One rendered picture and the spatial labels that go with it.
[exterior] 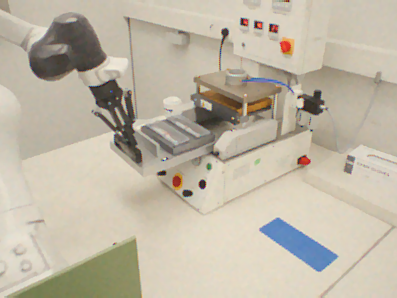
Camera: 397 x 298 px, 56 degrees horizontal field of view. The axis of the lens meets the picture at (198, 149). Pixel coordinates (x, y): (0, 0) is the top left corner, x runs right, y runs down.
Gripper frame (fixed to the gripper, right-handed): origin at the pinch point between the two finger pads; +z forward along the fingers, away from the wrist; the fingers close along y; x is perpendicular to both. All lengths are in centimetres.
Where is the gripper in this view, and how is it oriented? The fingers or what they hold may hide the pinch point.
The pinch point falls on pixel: (129, 135)
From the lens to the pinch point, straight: 115.4
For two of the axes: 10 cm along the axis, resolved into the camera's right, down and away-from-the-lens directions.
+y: -7.4, 5.8, -3.4
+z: 2.7, 7.2, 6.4
